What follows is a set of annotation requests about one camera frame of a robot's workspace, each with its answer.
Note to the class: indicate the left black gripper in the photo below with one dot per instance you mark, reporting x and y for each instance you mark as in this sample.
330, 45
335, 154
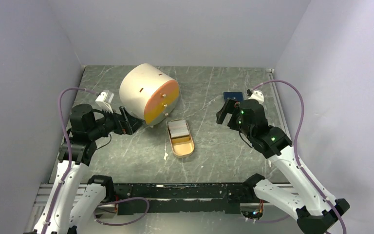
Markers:
125, 123

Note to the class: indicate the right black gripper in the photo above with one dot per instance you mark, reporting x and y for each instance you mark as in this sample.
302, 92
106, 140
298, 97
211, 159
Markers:
232, 107

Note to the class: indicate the blue leather card holder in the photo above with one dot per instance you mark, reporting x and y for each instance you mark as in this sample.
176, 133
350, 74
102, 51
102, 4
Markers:
237, 96

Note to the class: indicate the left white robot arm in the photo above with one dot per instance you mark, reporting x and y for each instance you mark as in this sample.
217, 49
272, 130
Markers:
61, 214

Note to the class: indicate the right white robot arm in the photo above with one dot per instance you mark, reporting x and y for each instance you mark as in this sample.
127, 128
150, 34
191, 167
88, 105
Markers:
313, 208

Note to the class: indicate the stack of white cards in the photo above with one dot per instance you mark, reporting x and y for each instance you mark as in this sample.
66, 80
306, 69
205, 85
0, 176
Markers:
178, 128

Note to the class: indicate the tan oval card tray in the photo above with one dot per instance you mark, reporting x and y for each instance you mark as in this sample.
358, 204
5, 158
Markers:
182, 146

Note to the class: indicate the round white drawer cabinet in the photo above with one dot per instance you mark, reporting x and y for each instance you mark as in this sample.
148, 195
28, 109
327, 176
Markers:
149, 94

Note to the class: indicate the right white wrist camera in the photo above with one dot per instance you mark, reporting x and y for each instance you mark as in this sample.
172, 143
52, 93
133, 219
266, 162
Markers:
255, 95

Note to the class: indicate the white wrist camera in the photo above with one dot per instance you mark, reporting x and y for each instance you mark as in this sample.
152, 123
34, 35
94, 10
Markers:
104, 100
255, 95

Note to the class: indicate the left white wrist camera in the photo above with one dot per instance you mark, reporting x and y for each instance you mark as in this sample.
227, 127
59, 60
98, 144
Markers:
104, 100

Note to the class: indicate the black base frame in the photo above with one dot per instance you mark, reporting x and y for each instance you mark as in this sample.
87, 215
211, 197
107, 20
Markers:
184, 197

